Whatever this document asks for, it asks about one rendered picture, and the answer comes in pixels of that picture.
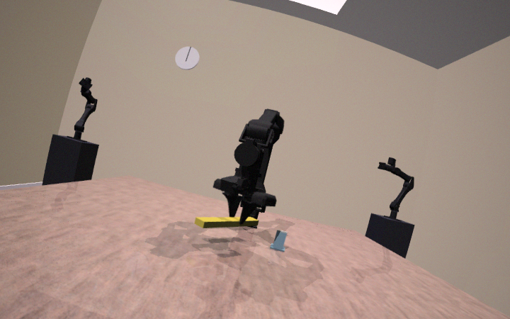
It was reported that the yellow bar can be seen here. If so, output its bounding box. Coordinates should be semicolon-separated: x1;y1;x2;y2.
195;217;259;228

